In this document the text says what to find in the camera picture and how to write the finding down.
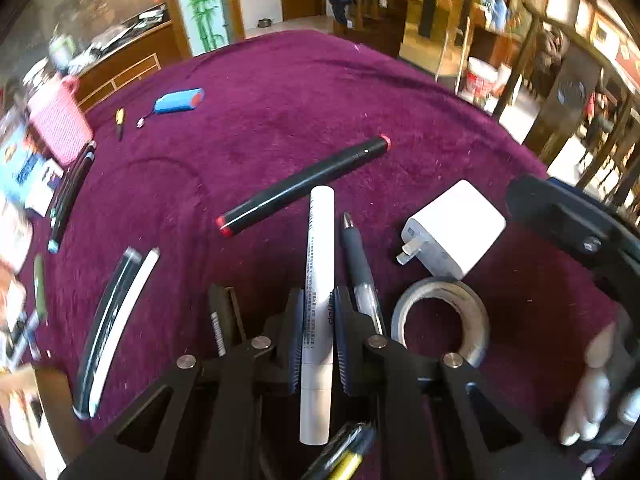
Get slim white marker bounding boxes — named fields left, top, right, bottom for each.
left=299, top=185, right=337, bottom=446

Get black tape roll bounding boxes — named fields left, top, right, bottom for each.
left=391, top=277, right=491, bottom=368

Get black marker grey cap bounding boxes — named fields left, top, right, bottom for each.
left=72, top=246, right=143, bottom=418

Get blue battery pack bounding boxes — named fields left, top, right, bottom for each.
left=136, top=88, right=206, bottom=128

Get person's right hand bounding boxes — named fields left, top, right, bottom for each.
left=559, top=321, right=623, bottom=447

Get wooden counter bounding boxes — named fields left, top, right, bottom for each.
left=75, top=20, right=173, bottom=111

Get white paint bucket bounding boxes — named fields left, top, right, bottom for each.
left=457, top=56, right=513, bottom=111

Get cardboard tray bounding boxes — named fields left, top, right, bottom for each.
left=0, top=364, right=86, bottom=480

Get pink knitted bottle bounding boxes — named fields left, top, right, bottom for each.
left=27, top=75, right=95, bottom=166

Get black marker red caps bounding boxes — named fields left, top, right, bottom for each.
left=216, top=135, right=392, bottom=237

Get wooden stair railing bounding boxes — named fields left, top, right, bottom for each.
left=350, top=0, right=416, bottom=56

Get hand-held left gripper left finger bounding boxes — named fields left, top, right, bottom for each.
left=60, top=287, right=306, bottom=480

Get white plastic jar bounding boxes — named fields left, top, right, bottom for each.
left=0, top=200, right=33, bottom=273

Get white pen blue tip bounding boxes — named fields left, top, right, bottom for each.
left=82, top=247, right=161, bottom=420

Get bamboo painted panel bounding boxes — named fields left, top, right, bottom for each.
left=172, top=0, right=236, bottom=56

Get white wall charger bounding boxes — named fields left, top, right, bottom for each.
left=396, top=179, right=507, bottom=281

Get dark green pen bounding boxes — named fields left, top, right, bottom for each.
left=32, top=255, right=48, bottom=323

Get black marker green cap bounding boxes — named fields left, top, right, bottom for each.
left=50, top=140, right=97, bottom=221

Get clear pen grey grip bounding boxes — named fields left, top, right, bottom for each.
left=341, top=212, right=387, bottom=337

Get clear gel pen black grip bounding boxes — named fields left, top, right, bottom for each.
left=300, top=421, right=376, bottom=480

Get small white blue box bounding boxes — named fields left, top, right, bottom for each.
left=24, top=156, right=66, bottom=217

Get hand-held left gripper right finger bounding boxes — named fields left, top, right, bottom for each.
left=334, top=285, right=566, bottom=480

